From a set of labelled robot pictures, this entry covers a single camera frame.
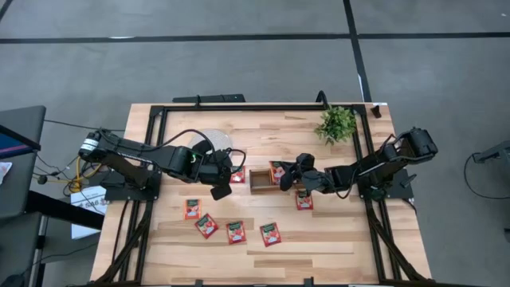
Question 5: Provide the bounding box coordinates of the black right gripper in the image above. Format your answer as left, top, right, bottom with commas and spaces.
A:
280, 161, 324, 195

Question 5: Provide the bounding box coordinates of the orange peach tea bag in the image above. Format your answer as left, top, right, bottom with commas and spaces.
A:
183, 198, 202, 221
269, 159, 287, 186

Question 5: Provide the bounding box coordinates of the red strawberry tea bag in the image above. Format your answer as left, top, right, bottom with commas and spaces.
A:
194, 213, 221, 240
259, 222, 283, 248
226, 220, 248, 246
295, 190, 315, 211
230, 166, 247, 184

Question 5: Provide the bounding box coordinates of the wooden compartment tea box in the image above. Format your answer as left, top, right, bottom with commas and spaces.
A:
249, 167, 308, 195

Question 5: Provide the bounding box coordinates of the round woven placemat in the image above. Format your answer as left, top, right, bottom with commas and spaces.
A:
186, 128, 234, 173

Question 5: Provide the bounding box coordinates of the green plant in white pot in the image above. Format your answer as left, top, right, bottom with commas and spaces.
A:
313, 105, 359, 147

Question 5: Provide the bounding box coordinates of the black rectangular bar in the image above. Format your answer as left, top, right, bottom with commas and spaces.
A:
171, 93, 247, 104

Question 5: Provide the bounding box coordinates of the white printed cardboard box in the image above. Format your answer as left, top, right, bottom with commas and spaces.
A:
69, 185, 109, 240

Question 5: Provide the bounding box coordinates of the black desk beam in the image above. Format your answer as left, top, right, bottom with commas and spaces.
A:
25, 190, 105, 231

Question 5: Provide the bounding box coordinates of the grey side desk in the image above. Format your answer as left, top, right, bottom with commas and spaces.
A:
0, 104, 47, 224

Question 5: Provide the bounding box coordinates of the black stand foot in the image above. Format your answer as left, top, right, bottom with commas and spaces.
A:
472, 139, 510, 164

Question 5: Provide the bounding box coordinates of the laptop with blue screen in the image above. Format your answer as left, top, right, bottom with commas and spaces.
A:
0, 124, 42, 160

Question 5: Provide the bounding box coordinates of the white paper sheet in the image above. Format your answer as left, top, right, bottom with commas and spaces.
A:
0, 161, 13, 185

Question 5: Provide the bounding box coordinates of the black aluminium table frame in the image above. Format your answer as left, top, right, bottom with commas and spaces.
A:
85, 102, 434, 287

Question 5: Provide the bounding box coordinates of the black arch handle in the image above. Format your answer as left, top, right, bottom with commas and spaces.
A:
315, 90, 331, 109

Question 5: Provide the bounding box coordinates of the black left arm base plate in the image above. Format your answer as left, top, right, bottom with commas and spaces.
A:
99, 173, 163, 202

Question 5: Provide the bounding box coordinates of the yellow cable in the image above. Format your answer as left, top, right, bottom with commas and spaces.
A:
65, 155, 103, 195

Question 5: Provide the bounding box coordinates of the long black floor cable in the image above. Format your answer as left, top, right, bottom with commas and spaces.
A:
42, 118, 127, 132

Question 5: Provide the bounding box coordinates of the curved black floor cable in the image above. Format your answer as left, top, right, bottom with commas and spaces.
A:
462, 151, 496, 200

